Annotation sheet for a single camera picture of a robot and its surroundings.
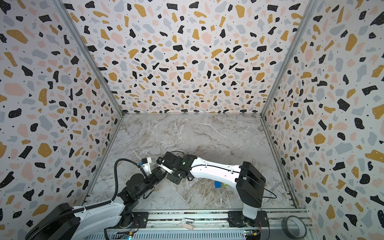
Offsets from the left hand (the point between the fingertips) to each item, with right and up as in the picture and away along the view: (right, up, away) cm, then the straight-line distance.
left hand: (170, 165), depth 78 cm
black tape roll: (+63, -27, -7) cm, 69 cm away
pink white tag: (+10, -27, -6) cm, 29 cm away
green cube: (+29, -13, +6) cm, 33 cm away
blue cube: (+25, -13, +7) cm, 29 cm away
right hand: (0, -4, 0) cm, 4 cm away
